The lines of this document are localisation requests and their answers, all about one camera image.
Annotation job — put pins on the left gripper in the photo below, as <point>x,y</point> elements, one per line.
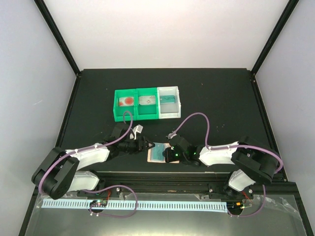
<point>141,145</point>

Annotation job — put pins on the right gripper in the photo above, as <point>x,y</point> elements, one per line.
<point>168,156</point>

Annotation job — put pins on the teal vip card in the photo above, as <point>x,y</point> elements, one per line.
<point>156,153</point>
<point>167,99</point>

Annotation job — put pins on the beige card holder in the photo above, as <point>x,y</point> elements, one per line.
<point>167,145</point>

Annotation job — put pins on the green bin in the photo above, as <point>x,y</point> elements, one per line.
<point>148,112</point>
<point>118,112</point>

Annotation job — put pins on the white bin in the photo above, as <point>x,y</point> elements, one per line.
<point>169,104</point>

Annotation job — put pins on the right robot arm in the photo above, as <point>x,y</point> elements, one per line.
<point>255,164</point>

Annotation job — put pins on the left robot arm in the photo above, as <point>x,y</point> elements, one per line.
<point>62,170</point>

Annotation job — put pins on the white card in bin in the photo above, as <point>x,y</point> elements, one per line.
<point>147,100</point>

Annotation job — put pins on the red circle card in bin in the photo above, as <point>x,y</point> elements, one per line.
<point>126,101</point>

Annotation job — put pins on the teal VIP card in bin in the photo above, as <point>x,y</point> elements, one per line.
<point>167,99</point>

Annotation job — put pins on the small circuit board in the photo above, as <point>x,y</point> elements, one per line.
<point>98,203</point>

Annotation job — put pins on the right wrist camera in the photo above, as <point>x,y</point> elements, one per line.
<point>173,139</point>

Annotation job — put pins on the black aluminium rail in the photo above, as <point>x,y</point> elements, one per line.
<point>150,182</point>

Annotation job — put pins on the white slotted cable duct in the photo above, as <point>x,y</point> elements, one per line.
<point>138,205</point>

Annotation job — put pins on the black frame post left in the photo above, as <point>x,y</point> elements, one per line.
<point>42,7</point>

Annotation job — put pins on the black frame post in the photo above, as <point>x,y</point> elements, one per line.
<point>279,26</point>
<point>42,7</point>

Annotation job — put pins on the black frame post right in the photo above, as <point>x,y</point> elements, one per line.
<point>279,26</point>

